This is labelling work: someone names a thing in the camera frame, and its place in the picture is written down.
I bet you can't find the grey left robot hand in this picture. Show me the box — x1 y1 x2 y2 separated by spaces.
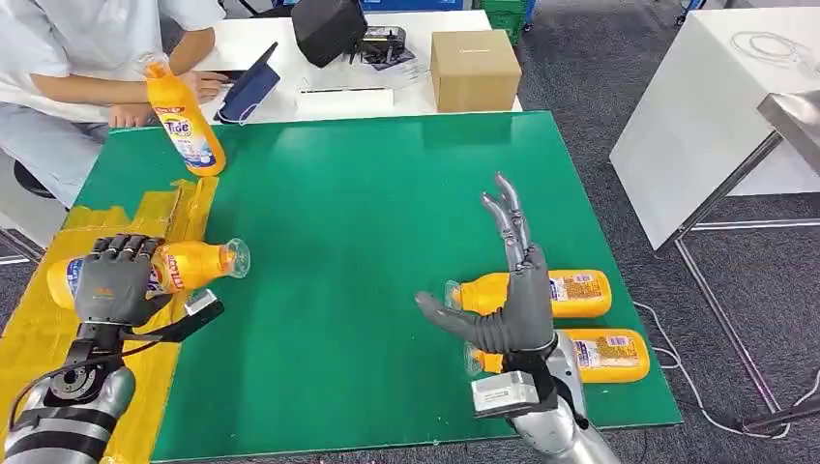
73 233 174 328

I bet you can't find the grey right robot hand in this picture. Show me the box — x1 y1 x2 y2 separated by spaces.
414 171 558 357

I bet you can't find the orange detergent bottle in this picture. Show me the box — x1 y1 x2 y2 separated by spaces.
45 237 251 312
145 53 228 179
463 328 652 386
444 269 614 320

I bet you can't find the black stool seat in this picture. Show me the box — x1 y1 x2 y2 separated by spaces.
13 159 57 200

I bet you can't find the person's right hand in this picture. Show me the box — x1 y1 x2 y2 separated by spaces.
107 101 157 131

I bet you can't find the person's hand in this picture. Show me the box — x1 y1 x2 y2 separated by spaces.
178 70 230 105
107 101 157 131

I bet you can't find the green table mat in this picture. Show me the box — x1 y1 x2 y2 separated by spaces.
74 109 685 464

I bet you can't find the person's left hand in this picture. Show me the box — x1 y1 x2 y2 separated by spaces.
178 70 230 105

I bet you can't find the brown cardboard box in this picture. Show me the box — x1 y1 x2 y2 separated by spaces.
429 28 524 115

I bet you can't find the tablet in blue case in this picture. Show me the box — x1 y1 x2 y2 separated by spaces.
214 41 282 127

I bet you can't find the white side table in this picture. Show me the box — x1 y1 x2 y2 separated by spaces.
607 6 820 415

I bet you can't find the person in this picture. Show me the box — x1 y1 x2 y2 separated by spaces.
0 0 230 210

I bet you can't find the green plastic crate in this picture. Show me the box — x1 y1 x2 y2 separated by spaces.
479 0 538 46

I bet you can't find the black charger device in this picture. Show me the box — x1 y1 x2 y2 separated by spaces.
360 25 419 71

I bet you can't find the black bag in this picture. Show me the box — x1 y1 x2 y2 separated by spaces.
290 0 370 70

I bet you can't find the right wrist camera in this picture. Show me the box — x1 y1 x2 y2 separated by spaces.
470 370 542 420

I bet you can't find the white floor cable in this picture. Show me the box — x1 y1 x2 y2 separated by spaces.
632 300 820 441

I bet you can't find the coiled white cable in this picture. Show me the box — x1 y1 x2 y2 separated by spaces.
729 30 816 70

